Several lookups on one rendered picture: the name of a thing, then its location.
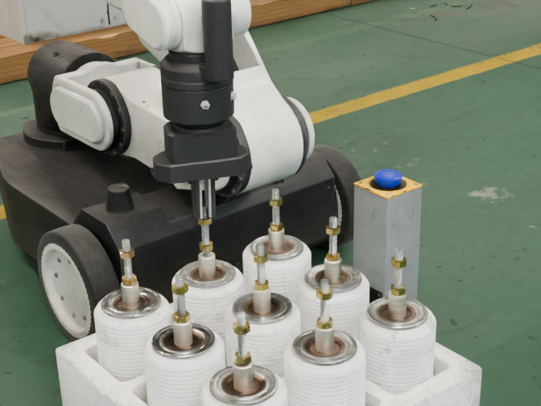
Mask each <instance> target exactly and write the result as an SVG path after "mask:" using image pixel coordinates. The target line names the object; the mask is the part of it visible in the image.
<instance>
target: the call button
mask: <svg viewBox="0 0 541 406"><path fill-rule="evenodd" d="M402 179H403V174H402V173H401V172H399V171H396V170H394V169H382V170H379V171H377V172H375V173H374V180H375V181H376V182H377V185H379V186H381V187H384V188H393V187H396V186H398V185H399V182H401V181H402Z"/></svg>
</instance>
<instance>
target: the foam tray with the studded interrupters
mask: <svg viewBox="0 0 541 406"><path fill-rule="evenodd" d="M56 360H57V366H58V372H59V379H60V390H61V397H62V404H63V406H148V402H147V384H146V375H145V374H144V375H141V376H139V377H137V378H135V379H132V380H130V381H126V382H121V381H118V380H117V379H115V378H114V377H113V376H112V375H111V374H110V373H109V372H108V371H107V370H105V369H104V368H103V367H102V366H101V365H99V358H98V351H97V336H96V333H94V334H91V335H89V336H87V337H85V338H81V339H79V340H76V341H74V342H71V343H69V344H67V345H64V346H61V347H58V348H57V349H56ZM481 372H482V369H481V368H480V367H479V366H478V365H477V364H475V363H473V362H471V361H469V360H468V359H466V358H464V357H462V356H460V355H458V354H456V353H455V352H453V351H451V350H449V349H448V348H446V347H444V346H442V345H441V344H439V343H437V342H436V344H435V360H434V373H433V374H434V375H433V377H432V378H430V379H428V380H427V381H425V382H423V383H421V384H419V385H417V386H415V387H413V388H412V389H410V390H408V391H405V392H404V393H402V394H399V395H393V394H390V393H388V392H387V391H385V390H383V389H381V388H380V387H379V386H377V385H375V384H374V383H372V382H370V381H369V380H368V379H365V406H479V403H480V392H481Z"/></svg>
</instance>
